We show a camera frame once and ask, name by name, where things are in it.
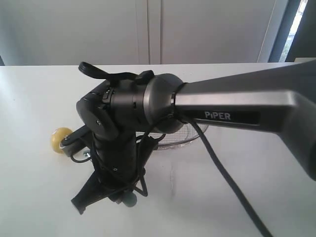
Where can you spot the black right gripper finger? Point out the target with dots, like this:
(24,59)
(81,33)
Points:
(89,194)

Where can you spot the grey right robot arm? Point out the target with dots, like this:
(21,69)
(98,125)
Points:
(121,112)

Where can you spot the metal wire mesh basket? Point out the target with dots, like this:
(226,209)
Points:
(165,141)

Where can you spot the yellow lemon with sticker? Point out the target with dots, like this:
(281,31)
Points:
(57,136)

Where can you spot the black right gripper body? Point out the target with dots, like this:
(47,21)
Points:
(120,164)

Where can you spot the teal handled peeler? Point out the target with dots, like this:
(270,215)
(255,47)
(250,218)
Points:
(129,199)

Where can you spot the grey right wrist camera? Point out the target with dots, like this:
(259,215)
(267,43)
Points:
(76,141)

